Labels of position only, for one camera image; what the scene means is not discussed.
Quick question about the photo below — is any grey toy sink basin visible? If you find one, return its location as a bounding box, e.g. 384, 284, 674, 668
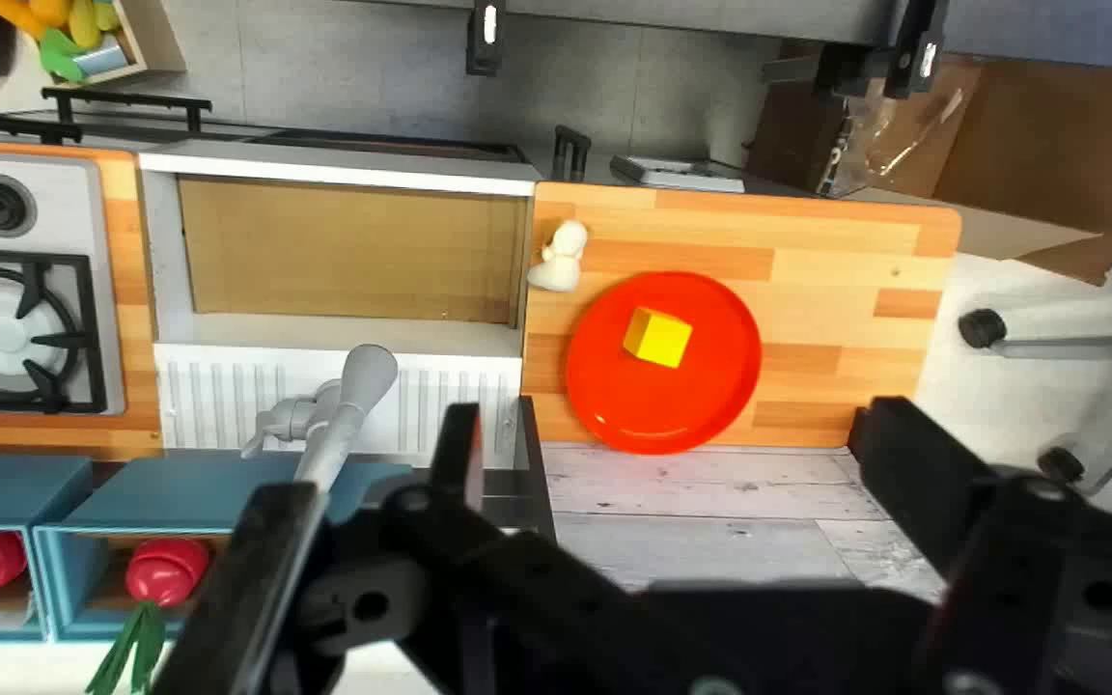
136, 152, 543, 359

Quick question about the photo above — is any orange round plate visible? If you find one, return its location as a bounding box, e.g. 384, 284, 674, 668
561, 265, 763, 461

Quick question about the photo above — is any grey toy faucet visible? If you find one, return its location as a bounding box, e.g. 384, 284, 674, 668
240, 341, 400, 495

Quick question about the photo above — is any wooden crate with toys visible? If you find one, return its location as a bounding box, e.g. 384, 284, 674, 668
0, 0, 189, 117

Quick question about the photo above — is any wide teal storage bin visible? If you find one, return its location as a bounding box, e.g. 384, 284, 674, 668
32, 446, 420, 645

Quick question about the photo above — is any black bracket with white label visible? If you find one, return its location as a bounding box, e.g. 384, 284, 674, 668
878, 0, 952, 102
461, 0, 508, 77

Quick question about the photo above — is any black metal rail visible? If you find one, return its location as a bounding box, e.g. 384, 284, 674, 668
0, 85, 214, 148

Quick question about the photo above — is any green toy vegetable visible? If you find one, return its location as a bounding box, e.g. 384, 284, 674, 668
81, 602, 174, 695

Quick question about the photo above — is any grey stove knob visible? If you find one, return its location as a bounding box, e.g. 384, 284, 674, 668
0, 171, 41, 244

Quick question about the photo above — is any brown cardboard box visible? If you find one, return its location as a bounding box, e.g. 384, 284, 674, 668
746, 18, 1112, 288

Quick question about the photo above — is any white ribbed drainboard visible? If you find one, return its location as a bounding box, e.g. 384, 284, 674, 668
150, 341, 527, 467

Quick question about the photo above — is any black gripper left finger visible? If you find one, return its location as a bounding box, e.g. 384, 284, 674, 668
145, 395, 714, 695

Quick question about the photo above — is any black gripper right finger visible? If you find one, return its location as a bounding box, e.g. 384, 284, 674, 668
850, 395, 1112, 695

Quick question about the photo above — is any yellow cube block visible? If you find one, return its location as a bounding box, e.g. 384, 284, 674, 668
616, 306, 700, 374

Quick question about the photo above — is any small white toy figure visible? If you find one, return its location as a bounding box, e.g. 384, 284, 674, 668
526, 217, 594, 296

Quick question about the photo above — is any black stove burner grate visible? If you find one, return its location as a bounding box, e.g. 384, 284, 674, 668
0, 247, 110, 416

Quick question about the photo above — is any grey stand with black casters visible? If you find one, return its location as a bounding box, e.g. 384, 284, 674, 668
952, 129, 1112, 495

